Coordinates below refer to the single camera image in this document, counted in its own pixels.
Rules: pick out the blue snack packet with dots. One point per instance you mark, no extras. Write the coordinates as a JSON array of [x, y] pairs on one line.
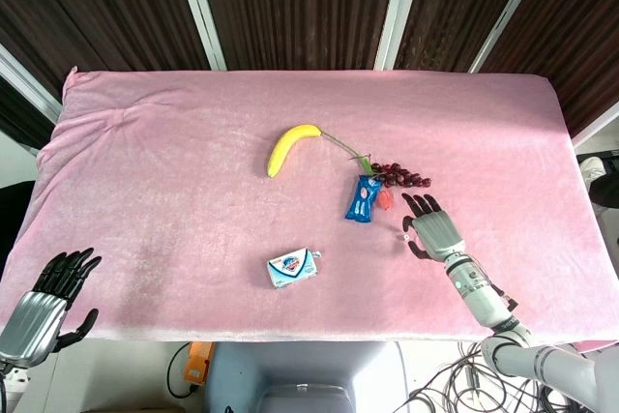
[[362, 197]]

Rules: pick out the small red strawberry toy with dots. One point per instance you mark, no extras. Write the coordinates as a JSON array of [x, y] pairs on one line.
[[385, 200]]

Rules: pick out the white blue soap box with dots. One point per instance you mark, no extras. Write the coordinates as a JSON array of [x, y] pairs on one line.
[[292, 266]]

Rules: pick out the grey robot base column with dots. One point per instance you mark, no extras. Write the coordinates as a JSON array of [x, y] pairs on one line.
[[304, 376]]

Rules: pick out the orange power strip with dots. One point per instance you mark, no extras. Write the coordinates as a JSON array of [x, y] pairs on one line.
[[199, 360]]

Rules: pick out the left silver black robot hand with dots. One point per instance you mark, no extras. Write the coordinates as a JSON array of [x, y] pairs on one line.
[[41, 304]]

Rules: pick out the white shoe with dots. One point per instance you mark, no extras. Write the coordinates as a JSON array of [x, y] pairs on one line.
[[594, 167]]

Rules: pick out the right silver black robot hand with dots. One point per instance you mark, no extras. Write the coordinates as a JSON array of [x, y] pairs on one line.
[[435, 231]]

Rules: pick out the pink fleece table cloth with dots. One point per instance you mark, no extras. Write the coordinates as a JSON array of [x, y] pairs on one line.
[[290, 210]]

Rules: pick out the yellow banana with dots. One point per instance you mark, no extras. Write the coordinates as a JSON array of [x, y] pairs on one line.
[[289, 148]]

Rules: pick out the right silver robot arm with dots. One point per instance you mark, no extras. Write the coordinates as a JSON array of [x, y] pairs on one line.
[[512, 331]]

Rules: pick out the dark red grape bunch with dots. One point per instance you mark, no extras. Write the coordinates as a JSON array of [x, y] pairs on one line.
[[399, 175]]

